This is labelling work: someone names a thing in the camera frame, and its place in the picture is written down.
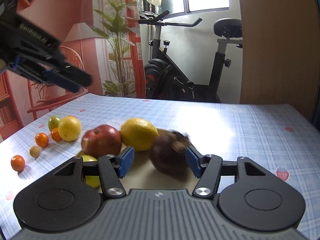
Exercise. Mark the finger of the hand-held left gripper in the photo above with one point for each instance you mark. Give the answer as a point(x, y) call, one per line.
point(63, 82)
point(80, 76)

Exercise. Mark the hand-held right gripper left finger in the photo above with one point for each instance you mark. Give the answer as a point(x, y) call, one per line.
point(126, 162)

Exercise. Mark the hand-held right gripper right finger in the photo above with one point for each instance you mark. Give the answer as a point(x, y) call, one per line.
point(193, 163)

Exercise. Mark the cream plate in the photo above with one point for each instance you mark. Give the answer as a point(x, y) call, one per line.
point(142, 172)

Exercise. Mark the dark purple mangosteen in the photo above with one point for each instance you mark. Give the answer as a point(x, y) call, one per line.
point(165, 155)

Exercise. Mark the yellow lemon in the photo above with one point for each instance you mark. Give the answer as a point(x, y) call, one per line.
point(70, 128)
point(138, 133)

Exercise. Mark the red apple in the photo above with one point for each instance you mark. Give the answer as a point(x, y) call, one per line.
point(101, 141)

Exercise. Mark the green apple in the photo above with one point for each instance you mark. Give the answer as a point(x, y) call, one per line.
point(92, 181)
point(53, 122)

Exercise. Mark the orange tangerine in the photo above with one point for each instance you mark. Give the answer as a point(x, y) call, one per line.
point(41, 140)
point(17, 163)
point(55, 135)

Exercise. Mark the blue plaid tablecloth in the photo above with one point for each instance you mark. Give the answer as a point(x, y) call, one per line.
point(250, 130)

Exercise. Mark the small brown longan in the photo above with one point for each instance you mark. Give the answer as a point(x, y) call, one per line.
point(35, 151)

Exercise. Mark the black exercise bike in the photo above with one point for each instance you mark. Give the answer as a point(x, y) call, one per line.
point(160, 80)

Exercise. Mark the wooden wardrobe panel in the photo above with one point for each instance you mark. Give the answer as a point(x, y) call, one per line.
point(275, 42)

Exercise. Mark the pink room wall poster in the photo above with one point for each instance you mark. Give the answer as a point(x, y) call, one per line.
point(82, 55)

